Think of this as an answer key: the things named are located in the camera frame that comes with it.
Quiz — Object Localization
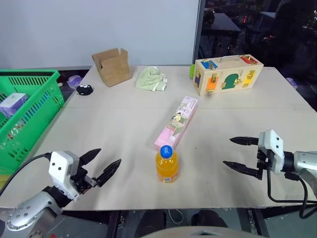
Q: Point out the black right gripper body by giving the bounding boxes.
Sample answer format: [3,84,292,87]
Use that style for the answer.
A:
[256,145,274,172]

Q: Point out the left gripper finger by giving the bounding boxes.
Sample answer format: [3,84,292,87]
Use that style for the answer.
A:
[95,159,122,188]
[79,148,102,172]

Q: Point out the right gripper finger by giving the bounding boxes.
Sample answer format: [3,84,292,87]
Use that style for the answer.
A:
[229,136,260,147]
[222,160,264,181]

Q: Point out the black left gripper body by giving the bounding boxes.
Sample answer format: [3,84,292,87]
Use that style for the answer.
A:
[70,165,98,197]

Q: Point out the green plastic basket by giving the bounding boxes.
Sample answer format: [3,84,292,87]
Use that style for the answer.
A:
[0,69,66,175]

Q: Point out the black table leg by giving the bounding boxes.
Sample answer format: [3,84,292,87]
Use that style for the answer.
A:
[105,210,120,238]
[247,209,270,238]

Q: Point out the dark rounded shape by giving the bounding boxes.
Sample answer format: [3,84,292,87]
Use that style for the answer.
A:
[191,209,229,229]

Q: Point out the orange juice bottle blue cap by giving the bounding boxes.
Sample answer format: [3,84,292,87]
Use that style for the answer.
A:
[156,144,180,184]

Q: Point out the black plush toy with eyes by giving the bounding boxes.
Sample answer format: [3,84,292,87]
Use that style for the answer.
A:
[75,84,95,96]

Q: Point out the wooden lock box toy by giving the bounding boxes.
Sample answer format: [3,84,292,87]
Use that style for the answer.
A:
[192,55,264,97]

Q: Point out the long pink box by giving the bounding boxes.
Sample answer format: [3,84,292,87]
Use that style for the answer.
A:
[154,96,199,152]

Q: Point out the red white packet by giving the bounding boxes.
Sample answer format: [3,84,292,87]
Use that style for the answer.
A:
[6,125,27,143]

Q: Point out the beige rounded robot body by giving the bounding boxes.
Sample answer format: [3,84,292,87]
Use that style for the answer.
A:
[140,225,259,238]

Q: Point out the open brown cardboard box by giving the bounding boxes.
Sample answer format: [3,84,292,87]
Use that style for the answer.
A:
[91,48,133,88]

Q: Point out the purple white carton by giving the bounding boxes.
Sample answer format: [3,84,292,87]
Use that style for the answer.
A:
[0,92,29,119]

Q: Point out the light green towel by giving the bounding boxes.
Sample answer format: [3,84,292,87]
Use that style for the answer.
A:
[135,65,168,93]

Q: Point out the dark background table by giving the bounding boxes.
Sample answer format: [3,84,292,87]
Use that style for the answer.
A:
[202,11,243,58]

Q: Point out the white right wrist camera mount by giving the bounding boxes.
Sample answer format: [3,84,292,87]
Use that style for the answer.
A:
[258,129,286,175]

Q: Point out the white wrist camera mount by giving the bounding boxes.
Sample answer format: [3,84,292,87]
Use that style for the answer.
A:
[48,150,80,202]
[258,129,286,175]

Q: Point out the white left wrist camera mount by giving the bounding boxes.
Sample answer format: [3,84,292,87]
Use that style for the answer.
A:
[48,150,80,202]

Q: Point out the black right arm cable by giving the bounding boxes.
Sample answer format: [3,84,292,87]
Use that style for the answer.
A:
[266,170,317,219]

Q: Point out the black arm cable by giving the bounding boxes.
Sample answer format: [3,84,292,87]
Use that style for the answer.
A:
[266,170,317,219]
[0,153,53,197]

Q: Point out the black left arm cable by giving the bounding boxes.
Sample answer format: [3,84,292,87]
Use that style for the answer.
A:
[0,153,53,197]

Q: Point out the thin white cable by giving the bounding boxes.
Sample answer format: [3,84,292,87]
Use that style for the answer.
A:
[165,209,184,224]

